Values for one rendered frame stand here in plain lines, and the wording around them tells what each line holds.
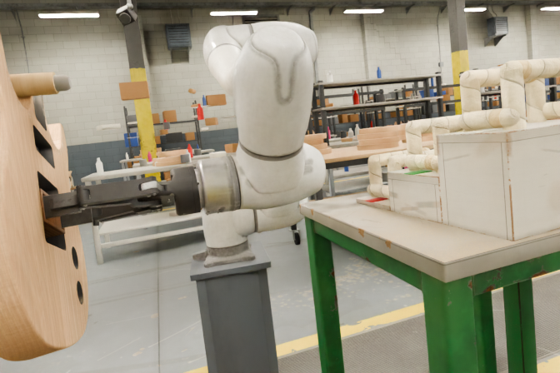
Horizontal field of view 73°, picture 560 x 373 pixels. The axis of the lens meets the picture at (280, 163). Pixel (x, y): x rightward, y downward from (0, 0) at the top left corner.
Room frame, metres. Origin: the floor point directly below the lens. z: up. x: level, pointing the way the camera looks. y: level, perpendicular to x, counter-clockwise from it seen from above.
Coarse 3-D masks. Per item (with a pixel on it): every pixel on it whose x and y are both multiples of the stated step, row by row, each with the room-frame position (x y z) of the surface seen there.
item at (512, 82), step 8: (504, 72) 0.61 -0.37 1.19; (512, 72) 0.60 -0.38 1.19; (520, 72) 0.60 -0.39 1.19; (504, 80) 0.61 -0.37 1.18; (512, 80) 0.60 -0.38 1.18; (520, 80) 0.60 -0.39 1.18; (504, 88) 0.61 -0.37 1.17; (512, 88) 0.60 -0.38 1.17; (520, 88) 0.60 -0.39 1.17; (504, 96) 0.61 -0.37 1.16; (512, 96) 0.60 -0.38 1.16; (520, 96) 0.60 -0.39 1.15; (504, 104) 0.61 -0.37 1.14; (512, 104) 0.60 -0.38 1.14; (520, 104) 0.60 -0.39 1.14; (520, 112) 0.60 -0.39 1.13; (520, 120) 0.60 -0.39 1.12; (504, 128) 0.62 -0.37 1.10; (512, 128) 0.60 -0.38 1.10; (520, 128) 0.60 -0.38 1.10
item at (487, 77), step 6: (468, 72) 0.68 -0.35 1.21; (474, 72) 0.68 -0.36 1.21; (480, 72) 0.68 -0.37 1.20; (486, 72) 0.69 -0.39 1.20; (492, 72) 0.69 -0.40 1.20; (498, 72) 0.70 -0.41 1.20; (462, 78) 0.69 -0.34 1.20; (468, 78) 0.68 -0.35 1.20; (480, 78) 0.68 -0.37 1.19; (486, 78) 0.69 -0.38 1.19; (492, 78) 0.69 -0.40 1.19; (498, 78) 0.70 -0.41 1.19; (480, 84) 0.69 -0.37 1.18; (486, 84) 0.69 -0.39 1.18; (492, 84) 0.70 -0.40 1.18; (498, 84) 0.71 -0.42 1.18
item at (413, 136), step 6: (408, 132) 0.83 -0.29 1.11; (414, 132) 0.83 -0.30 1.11; (420, 132) 0.83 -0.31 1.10; (408, 138) 0.84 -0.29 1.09; (414, 138) 0.83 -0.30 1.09; (420, 138) 0.83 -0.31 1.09; (408, 144) 0.84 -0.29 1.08; (414, 144) 0.83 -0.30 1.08; (420, 144) 0.83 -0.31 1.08; (408, 150) 0.84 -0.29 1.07; (414, 150) 0.83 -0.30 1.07; (420, 150) 0.83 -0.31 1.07
